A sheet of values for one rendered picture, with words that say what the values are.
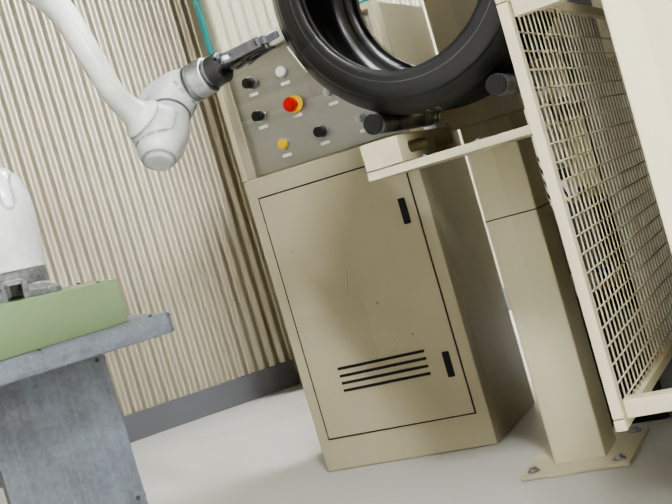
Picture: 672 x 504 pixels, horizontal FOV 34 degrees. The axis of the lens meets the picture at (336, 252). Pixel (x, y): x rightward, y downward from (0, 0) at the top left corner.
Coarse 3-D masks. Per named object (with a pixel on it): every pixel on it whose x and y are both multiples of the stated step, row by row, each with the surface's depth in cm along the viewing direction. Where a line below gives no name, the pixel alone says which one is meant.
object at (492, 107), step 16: (528, 64) 251; (544, 64) 250; (496, 96) 255; (512, 96) 254; (544, 96) 251; (448, 112) 261; (464, 112) 259; (480, 112) 258; (496, 112) 256; (512, 112) 255; (416, 128) 265; (432, 128) 263
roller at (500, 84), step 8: (512, 72) 230; (536, 72) 244; (488, 80) 220; (496, 80) 220; (504, 80) 219; (512, 80) 223; (544, 80) 246; (488, 88) 221; (496, 88) 220; (504, 88) 219; (512, 88) 223
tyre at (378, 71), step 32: (288, 0) 232; (320, 0) 256; (352, 0) 257; (480, 0) 215; (288, 32) 235; (320, 32) 253; (352, 32) 258; (480, 32) 216; (544, 32) 232; (320, 64) 232; (352, 64) 228; (384, 64) 256; (448, 64) 220; (480, 64) 219; (512, 64) 227; (352, 96) 232; (384, 96) 227; (416, 96) 225; (448, 96) 225; (480, 96) 237
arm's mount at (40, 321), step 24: (72, 288) 217; (96, 288) 218; (0, 312) 211; (24, 312) 213; (48, 312) 214; (72, 312) 216; (96, 312) 218; (120, 312) 219; (0, 336) 211; (24, 336) 212; (48, 336) 214; (72, 336) 216; (0, 360) 211
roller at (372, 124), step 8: (432, 112) 260; (368, 120) 233; (376, 120) 232; (384, 120) 233; (392, 120) 237; (400, 120) 241; (408, 120) 245; (416, 120) 249; (424, 120) 254; (432, 120) 259; (368, 128) 233; (376, 128) 232; (384, 128) 233; (392, 128) 238; (400, 128) 242; (408, 128) 248
